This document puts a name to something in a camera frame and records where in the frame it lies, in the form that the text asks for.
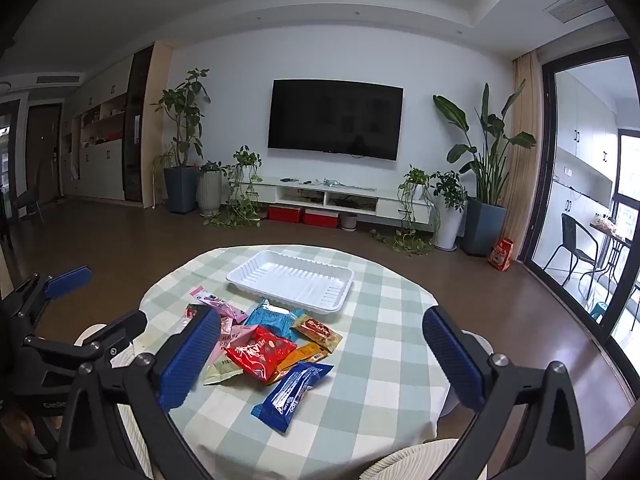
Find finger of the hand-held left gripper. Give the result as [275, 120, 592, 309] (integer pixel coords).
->
[22, 310, 148, 362]
[0, 266, 94, 343]

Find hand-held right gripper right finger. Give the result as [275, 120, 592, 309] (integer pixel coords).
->
[421, 305, 587, 480]

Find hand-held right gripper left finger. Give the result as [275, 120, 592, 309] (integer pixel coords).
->
[56, 305, 223, 480]

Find cream green snack packet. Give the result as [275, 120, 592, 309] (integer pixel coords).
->
[202, 360, 245, 387]

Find red chocolate snack packet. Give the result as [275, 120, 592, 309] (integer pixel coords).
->
[224, 326, 299, 384]

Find light blue snack packet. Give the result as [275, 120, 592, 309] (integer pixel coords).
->
[244, 298, 307, 342]

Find dark blue snack packet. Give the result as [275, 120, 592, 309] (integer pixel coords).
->
[251, 361, 335, 434]

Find orange snack packet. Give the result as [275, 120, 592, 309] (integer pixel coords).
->
[272, 342, 334, 386]

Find white plastic tray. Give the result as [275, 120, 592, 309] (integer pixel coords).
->
[226, 250, 356, 315]

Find gold and red snack packet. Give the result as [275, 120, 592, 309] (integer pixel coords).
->
[291, 315, 343, 351]

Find pink striped snack packet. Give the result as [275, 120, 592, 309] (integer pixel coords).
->
[191, 286, 249, 324]

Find green checkered tablecloth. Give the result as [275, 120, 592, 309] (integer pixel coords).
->
[139, 245, 453, 480]

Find dark dining chair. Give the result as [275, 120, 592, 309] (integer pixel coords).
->
[7, 160, 47, 227]

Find cream ribbed chair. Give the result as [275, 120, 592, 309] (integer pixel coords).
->
[362, 437, 489, 480]

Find red paper bag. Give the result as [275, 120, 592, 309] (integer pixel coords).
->
[488, 237, 516, 273]

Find brown entrance door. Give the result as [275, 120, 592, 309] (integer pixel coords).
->
[25, 102, 64, 206]

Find large-leaf plant in dark pot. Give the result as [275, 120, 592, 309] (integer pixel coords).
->
[432, 80, 537, 257]

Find bushy plant in white pot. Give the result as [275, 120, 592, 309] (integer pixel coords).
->
[430, 170, 469, 251]

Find tall plant in blue pot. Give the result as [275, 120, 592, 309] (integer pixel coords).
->
[150, 67, 211, 214]

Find plant in white ribbed pot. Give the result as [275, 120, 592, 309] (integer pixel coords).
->
[196, 160, 224, 218]

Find white television cabinet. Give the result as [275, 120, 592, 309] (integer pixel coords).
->
[257, 176, 432, 233]

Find black balcony chair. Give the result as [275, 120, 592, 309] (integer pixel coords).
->
[542, 213, 599, 287]

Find trailing plant on cabinet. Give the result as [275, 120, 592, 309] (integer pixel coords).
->
[370, 165, 437, 257]

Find red storage box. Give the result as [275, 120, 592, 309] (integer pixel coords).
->
[303, 208, 341, 229]

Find trailing pothos plant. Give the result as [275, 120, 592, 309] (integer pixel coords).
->
[202, 146, 264, 229]

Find balcony table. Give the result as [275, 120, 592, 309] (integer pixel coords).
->
[589, 215, 635, 303]

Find beige curtain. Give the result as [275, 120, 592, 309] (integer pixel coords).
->
[512, 51, 544, 261]

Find white balcony cabinets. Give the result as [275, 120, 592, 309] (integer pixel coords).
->
[554, 71, 622, 213]

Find white wall cabinets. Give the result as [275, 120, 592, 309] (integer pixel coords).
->
[60, 55, 134, 202]

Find black sliding door frame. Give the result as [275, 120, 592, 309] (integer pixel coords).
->
[519, 40, 640, 361]

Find black wall television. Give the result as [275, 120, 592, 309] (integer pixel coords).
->
[267, 79, 404, 162]

